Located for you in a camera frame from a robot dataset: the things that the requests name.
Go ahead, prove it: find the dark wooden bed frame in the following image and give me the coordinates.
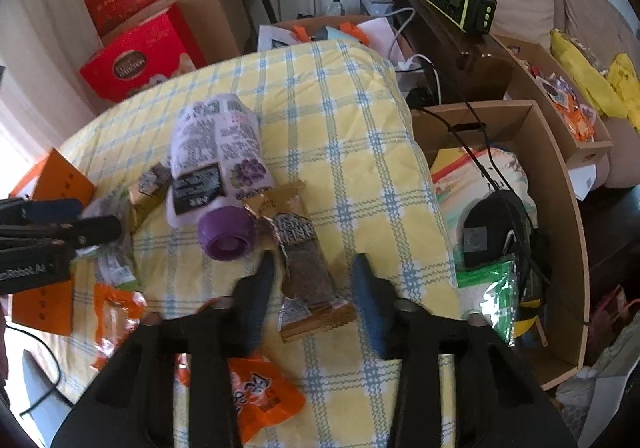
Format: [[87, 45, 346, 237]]
[[387, 0, 517, 105]]

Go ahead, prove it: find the orange plastic tool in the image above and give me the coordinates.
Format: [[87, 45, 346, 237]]
[[292, 23, 372, 47]]

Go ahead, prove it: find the pile of orange snack packets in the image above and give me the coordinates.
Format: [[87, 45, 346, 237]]
[[529, 62, 599, 145]]

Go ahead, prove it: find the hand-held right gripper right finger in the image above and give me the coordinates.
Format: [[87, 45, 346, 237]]
[[350, 252, 582, 448]]

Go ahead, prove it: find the small white box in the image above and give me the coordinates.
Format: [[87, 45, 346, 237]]
[[571, 162, 599, 202]]

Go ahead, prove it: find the printed white paper sheet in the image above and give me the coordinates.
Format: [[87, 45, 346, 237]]
[[257, 25, 302, 52]]

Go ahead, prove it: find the white power adapter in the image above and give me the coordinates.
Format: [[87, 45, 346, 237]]
[[395, 55, 437, 75]]

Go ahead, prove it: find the gold snack packet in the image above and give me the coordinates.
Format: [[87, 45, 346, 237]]
[[127, 162, 174, 235], [279, 300, 357, 345], [240, 180, 307, 221]]

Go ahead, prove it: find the white green snack packet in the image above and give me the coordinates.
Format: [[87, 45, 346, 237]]
[[75, 190, 139, 290]]

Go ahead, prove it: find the yellow checked tablecloth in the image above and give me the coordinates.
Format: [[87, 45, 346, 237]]
[[37, 39, 463, 448]]

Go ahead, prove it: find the white purple spout pouch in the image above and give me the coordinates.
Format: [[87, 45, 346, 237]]
[[165, 94, 275, 261]]

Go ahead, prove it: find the yellow plastic bag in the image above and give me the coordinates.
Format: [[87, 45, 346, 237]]
[[550, 28, 629, 120], [606, 53, 640, 130]]

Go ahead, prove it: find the orange white snack packet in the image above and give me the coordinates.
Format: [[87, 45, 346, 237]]
[[91, 282, 147, 370]]

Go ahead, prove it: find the black cable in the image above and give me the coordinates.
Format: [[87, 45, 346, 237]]
[[414, 67, 552, 310]]

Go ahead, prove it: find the clear plastic bag pile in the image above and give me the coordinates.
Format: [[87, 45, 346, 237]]
[[554, 312, 640, 448]]

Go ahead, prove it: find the red gift box with cookies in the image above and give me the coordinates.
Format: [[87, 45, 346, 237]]
[[79, 10, 208, 105]]

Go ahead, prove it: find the orange cardboard box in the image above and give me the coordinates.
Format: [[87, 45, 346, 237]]
[[9, 148, 97, 340]]

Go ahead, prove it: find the beige sofa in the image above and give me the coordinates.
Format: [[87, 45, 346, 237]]
[[544, 0, 640, 190]]

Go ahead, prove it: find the green white plastic bag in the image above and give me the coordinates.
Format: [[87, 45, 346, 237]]
[[456, 252, 522, 350]]

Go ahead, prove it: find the colourful printed bag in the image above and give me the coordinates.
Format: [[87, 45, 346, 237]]
[[429, 144, 532, 230]]

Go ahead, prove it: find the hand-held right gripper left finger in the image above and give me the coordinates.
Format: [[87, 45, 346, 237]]
[[50, 253, 278, 448]]

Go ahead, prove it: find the grey appliance box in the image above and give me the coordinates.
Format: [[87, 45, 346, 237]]
[[357, 0, 397, 20]]

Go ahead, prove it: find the cardboard box of snacks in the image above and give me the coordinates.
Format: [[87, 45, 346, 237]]
[[491, 32, 614, 201]]

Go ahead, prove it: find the tall open cardboard box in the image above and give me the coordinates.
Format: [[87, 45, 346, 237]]
[[409, 99, 589, 392]]

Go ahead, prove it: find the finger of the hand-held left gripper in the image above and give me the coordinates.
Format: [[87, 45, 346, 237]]
[[21, 197, 84, 226], [29, 214, 124, 250]]

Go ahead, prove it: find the plain white paper sheet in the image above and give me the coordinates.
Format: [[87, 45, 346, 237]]
[[359, 18, 407, 65]]

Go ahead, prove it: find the clear window snack bar packet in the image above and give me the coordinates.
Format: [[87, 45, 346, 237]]
[[272, 213, 351, 313]]

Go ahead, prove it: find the orange cat snack packet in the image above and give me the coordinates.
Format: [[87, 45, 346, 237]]
[[226, 352, 307, 445]]

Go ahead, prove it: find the black round device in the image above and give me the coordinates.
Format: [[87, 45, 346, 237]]
[[461, 189, 539, 270]]

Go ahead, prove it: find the white charging cable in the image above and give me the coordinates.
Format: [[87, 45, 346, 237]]
[[389, 7, 444, 105]]

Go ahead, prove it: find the large brown cardboard box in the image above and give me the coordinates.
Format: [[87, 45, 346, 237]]
[[102, 0, 252, 65]]

